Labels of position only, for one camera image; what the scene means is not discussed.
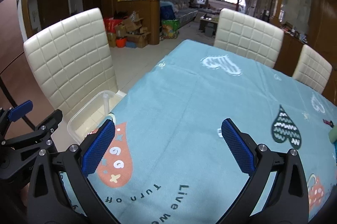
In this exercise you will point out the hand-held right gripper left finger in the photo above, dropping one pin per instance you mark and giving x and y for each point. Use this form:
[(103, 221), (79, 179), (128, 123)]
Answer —
[(98, 147)]

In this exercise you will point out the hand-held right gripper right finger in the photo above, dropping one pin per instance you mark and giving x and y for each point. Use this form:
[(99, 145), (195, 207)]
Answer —
[(238, 147)]

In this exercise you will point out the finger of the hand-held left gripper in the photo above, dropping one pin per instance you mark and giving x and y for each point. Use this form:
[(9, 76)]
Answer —
[(51, 121), (21, 109)]

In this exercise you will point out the clear plastic bin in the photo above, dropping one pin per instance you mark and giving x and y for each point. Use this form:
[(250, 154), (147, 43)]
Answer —
[(104, 93)]

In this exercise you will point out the cream quilted leather chair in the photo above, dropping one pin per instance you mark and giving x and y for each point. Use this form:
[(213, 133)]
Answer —
[(312, 69), (73, 61), (247, 37)]

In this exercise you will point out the light blue printed tablecloth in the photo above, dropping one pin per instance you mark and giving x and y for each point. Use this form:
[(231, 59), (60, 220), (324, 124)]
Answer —
[(184, 108)]

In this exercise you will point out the small dark flat object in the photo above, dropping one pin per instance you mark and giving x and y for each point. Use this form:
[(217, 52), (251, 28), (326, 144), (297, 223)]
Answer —
[(327, 122)]

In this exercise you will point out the green cylindrical canister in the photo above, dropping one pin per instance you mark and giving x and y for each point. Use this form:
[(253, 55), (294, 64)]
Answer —
[(333, 134)]

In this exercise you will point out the orange bucket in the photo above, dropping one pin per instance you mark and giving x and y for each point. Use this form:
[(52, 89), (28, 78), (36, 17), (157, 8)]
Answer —
[(120, 43)]

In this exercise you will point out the wooden partition cabinet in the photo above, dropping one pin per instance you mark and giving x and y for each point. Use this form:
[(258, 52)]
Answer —
[(289, 53), (151, 19)]

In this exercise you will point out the dark wooden door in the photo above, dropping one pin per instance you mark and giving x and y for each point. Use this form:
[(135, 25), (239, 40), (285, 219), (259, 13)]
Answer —
[(52, 3)]

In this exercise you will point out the red bag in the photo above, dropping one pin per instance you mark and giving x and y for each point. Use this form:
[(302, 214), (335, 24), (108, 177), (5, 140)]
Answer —
[(112, 25)]

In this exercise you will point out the pile of cardboard boxes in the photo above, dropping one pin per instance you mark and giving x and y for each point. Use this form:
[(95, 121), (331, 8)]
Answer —
[(134, 30)]

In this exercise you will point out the coffee table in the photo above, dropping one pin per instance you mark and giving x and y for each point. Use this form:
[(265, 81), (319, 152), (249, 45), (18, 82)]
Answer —
[(209, 24)]

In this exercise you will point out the green printed bag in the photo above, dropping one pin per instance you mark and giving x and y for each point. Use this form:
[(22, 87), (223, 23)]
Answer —
[(169, 29)]

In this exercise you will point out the grey sofa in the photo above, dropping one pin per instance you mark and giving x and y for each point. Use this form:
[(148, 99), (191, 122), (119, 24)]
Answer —
[(184, 11)]

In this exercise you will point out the brown wooden panel door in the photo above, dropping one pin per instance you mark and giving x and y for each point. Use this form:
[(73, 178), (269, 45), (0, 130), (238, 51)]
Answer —
[(329, 29)]

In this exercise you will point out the blue bag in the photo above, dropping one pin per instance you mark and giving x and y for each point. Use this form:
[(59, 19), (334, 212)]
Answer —
[(167, 12)]

